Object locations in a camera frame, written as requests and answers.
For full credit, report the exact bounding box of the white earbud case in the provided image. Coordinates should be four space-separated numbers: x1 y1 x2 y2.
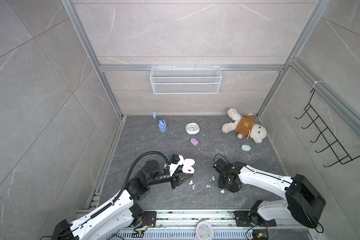
182 159 196 174

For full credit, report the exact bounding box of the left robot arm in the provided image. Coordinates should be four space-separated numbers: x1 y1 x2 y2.
49 151 195 240

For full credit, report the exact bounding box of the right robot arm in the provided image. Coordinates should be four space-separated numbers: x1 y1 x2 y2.
213 154 326 234

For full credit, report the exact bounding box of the pink earbud case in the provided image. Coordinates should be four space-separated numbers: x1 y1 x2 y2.
190 138 199 146

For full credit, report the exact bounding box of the white round bowl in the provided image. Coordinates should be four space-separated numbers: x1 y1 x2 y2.
185 123 200 135

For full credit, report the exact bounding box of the white teddy bear brown shirt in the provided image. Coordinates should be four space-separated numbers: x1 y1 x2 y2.
222 108 267 144

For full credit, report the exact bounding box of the white round clock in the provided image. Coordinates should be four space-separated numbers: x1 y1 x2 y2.
196 221 214 240

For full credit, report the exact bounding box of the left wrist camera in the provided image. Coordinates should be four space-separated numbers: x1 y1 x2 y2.
169 154 184 176

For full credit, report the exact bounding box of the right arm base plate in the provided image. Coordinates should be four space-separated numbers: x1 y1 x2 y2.
232 211 277 227

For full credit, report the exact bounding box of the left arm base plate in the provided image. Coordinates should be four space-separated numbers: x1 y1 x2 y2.
130 211 157 228

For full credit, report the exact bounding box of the white wire basket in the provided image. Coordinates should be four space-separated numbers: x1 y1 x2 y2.
150 67 223 94

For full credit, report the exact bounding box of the black wall hook rack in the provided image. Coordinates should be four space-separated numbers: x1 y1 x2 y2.
295 89 360 168

